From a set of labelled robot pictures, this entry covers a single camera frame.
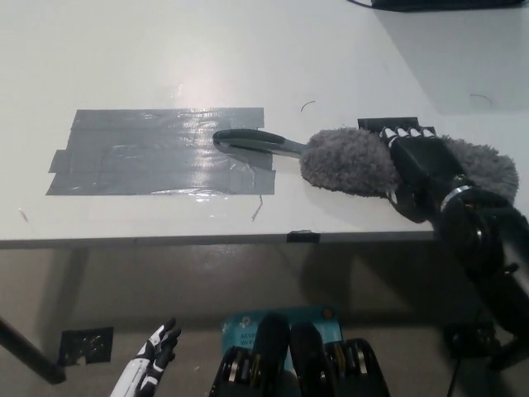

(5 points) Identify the robot right hand white black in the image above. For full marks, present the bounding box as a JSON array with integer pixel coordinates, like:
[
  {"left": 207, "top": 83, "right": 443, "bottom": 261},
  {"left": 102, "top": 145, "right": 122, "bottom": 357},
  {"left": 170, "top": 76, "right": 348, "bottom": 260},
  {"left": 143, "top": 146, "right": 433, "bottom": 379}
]
[{"left": 378, "top": 125, "right": 476, "bottom": 225}]

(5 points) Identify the black stand base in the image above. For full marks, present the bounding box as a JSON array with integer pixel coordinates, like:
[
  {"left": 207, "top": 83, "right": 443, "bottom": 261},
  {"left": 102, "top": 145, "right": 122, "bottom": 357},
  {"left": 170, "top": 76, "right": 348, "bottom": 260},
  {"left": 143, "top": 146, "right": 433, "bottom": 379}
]
[{"left": 444, "top": 321, "right": 522, "bottom": 371}]

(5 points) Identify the black slanted metal leg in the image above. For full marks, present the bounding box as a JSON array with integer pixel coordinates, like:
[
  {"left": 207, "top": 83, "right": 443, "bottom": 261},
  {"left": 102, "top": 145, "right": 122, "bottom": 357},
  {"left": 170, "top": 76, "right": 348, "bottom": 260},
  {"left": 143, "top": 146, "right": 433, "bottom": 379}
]
[{"left": 0, "top": 314, "right": 69, "bottom": 385}]

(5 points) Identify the grey table leg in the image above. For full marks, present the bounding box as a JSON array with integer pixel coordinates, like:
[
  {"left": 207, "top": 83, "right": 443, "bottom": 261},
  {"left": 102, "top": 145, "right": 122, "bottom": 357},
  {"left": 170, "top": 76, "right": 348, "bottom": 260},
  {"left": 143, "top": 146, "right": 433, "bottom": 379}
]
[{"left": 60, "top": 247, "right": 91, "bottom": 334}]

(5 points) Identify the black tape square patch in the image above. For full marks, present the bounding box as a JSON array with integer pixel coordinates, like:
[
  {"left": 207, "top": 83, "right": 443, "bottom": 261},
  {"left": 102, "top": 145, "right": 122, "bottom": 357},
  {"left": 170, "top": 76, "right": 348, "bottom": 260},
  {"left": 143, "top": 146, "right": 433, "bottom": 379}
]
[{"left": 356, "top": 117, "right": 436, "bottom": 136}]

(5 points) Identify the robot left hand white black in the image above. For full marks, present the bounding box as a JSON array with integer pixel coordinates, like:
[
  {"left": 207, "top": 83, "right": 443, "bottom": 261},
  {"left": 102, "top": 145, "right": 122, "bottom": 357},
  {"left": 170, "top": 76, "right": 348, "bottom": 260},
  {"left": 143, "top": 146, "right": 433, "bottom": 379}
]
[{"left": 108, "top": 317, "right": 183, "bottom": 397}]

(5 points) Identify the grey fluffy duster black handle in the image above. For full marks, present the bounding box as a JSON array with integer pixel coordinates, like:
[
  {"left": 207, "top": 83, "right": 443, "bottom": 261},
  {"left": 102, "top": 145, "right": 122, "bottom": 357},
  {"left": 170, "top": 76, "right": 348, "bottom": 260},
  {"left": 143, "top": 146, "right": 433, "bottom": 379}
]
[{"left": 212, "top": 127, "right": 520, "bottom": 207}]

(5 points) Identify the grey duct tape patch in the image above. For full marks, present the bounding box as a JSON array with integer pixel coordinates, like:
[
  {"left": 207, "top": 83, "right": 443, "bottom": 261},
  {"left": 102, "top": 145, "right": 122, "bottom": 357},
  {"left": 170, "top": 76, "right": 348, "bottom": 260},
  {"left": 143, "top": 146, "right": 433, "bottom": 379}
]
[{"left": 45, "top": 107, "right": 277, "bottom": 197}]

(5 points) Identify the black flat object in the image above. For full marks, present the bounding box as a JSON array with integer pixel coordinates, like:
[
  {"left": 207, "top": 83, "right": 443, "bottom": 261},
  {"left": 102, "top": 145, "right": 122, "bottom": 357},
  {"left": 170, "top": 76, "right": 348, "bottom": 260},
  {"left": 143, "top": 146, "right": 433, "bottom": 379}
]
[{"left": 369, "top": 0, "right": 529, "bottom": 12}]

